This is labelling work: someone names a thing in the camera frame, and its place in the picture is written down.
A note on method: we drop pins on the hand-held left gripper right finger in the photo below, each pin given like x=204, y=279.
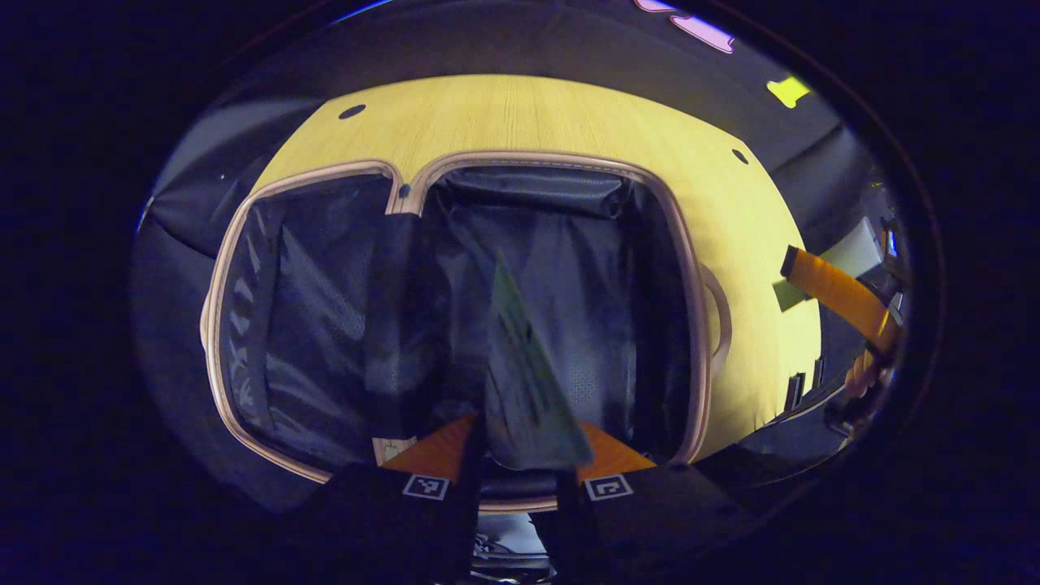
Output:
x=570, y=524

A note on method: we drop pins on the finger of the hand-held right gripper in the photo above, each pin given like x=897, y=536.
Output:
x=837, y=291
x=865, y=375

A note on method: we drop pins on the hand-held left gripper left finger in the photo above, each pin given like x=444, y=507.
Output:
x=471, y=504

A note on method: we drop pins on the pink suitcase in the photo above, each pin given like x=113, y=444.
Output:
x=561, y=268

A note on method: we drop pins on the black table clamp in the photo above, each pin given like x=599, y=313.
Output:
x=819, y=371
x=794, y=392

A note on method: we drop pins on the black backdrop cloth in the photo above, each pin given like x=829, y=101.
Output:
x=569, y=41

